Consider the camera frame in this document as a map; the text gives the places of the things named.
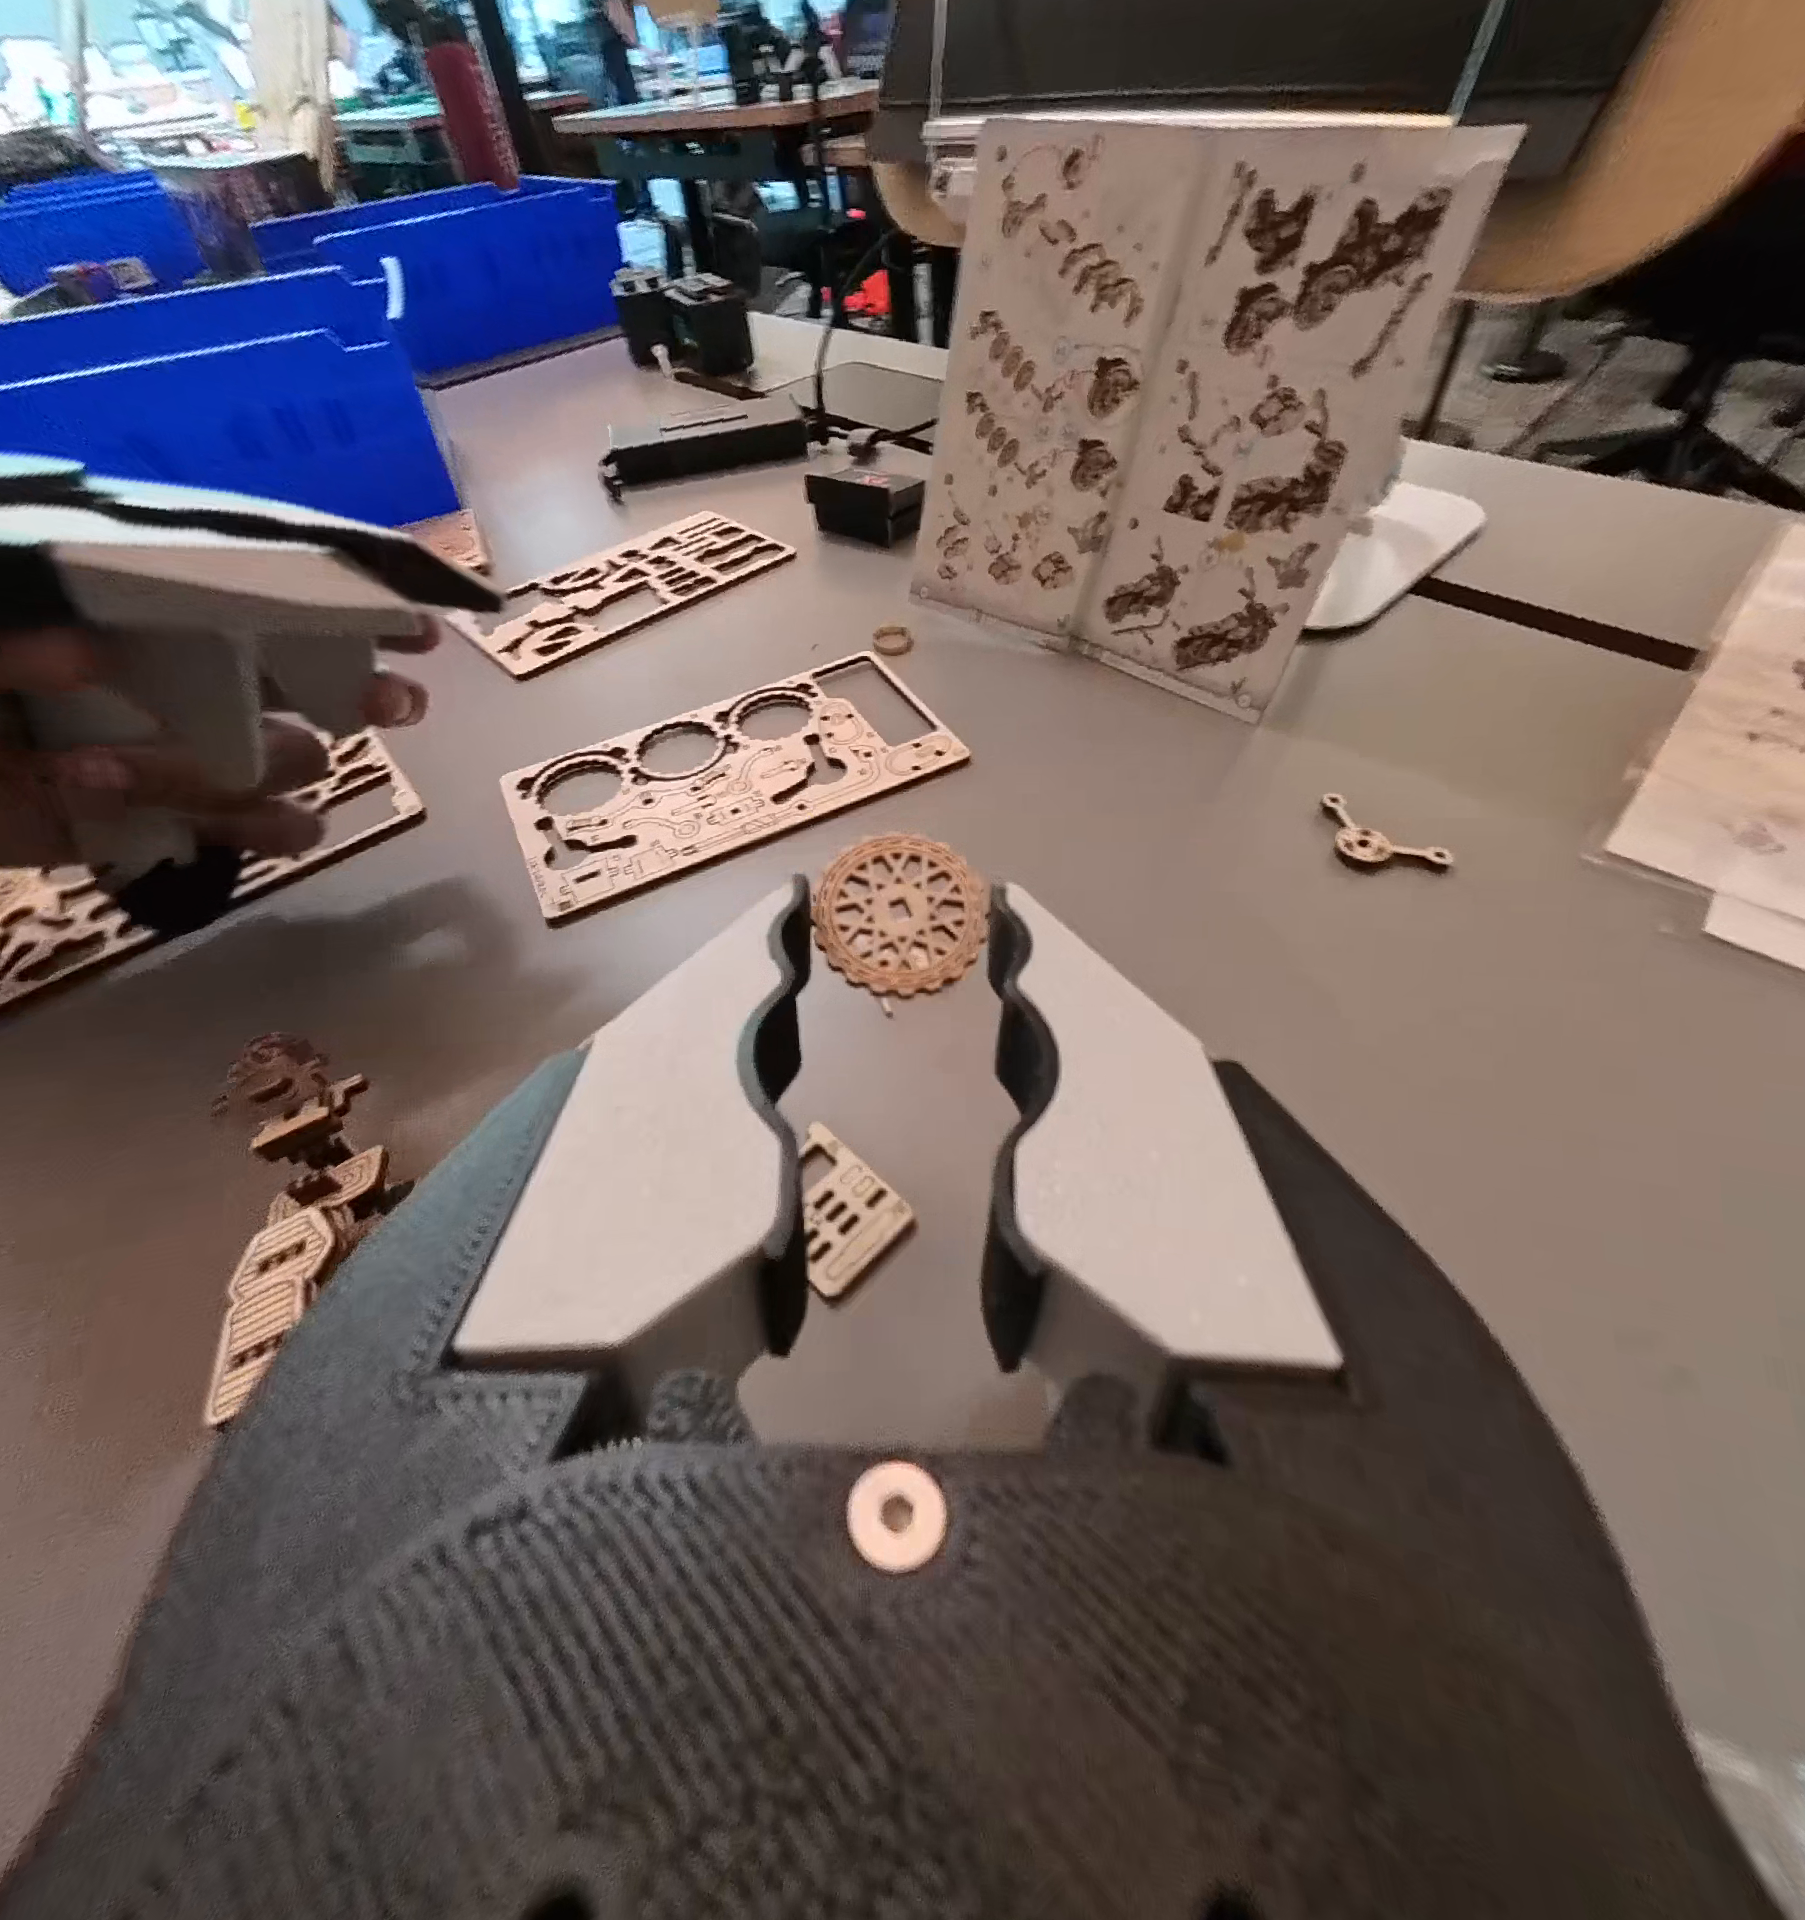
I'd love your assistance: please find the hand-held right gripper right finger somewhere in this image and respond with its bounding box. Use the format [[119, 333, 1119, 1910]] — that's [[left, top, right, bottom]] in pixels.
[[985, 881, 1344, 1449]]

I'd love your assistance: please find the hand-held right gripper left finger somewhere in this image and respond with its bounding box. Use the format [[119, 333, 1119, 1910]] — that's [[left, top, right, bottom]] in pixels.
[[445, 876, 816, 1449]]

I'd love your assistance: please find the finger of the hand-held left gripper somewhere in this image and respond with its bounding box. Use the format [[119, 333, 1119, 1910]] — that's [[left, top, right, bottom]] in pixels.
[[0, 446, 507, 615], [48, 531, 445, 649]]

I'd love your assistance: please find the wooden gear sheet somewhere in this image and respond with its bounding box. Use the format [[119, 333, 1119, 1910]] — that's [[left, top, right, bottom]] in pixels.
[[0, 726, 425, 1037]]

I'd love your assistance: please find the wooden gear wheel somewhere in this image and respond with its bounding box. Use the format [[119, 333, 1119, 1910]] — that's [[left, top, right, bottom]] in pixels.
[[812, 832, 989, 999]]

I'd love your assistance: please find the grey desk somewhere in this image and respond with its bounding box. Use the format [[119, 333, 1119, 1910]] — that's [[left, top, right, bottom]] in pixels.
[[0, 308, 1805, 1920]]

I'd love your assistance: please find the blue bin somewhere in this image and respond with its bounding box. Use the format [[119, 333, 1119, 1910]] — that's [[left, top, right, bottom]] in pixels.
[[309, 179, 627, 376], [0, 269, 392, 393], [248, 176, 573, 264], [0, 337, 463, 527], [0, 166, 206, 294]]

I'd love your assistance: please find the slotted wooden piece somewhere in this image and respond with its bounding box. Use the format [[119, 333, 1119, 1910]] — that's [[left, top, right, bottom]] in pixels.
[[797, 1119, 918, 1302]]

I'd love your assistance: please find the wooden sheet with small cutouts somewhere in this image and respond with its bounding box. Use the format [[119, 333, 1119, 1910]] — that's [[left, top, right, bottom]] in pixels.
[[445, 509, 800, 680]]

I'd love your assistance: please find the assembled wooden model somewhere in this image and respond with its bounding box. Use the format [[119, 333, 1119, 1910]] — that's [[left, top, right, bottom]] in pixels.
[[201, 1032, 415, 1430]]

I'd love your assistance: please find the wooden lever piece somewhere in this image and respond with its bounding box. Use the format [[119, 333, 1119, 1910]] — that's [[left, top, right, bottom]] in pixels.
[[1319, 794, 1456, 874]]

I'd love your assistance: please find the wooden sheet with round holes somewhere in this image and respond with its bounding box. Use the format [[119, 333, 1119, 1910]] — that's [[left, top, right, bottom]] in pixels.
[[500, 653, 973, 925]]

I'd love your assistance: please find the long black bar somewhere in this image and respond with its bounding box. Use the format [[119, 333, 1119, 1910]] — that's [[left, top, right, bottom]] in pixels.
[[598, 397, 815, 489]]

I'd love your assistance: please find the black charger with green display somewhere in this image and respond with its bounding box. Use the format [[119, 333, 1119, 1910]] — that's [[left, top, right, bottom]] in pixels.
[[659, 278, 758, 376]]

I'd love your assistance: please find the black box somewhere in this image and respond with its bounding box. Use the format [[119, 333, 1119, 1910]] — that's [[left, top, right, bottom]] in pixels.
[[803, 463, 931, 549]]

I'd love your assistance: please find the white stand base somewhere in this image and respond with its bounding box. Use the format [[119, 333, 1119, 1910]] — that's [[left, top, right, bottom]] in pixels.
[[1296, 480, 1487, 633]]

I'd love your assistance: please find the paper in clear sleeve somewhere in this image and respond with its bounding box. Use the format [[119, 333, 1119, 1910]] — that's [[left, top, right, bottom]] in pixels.
[[1584, 516, 1805, 992]]

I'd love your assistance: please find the printed instruction sheet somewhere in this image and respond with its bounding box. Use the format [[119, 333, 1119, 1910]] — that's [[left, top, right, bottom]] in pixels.
[[909, 114, 1525, 720]]

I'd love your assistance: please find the black cable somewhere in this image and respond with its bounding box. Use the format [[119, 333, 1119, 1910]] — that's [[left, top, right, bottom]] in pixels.
[[803, 224, 947, 458]]

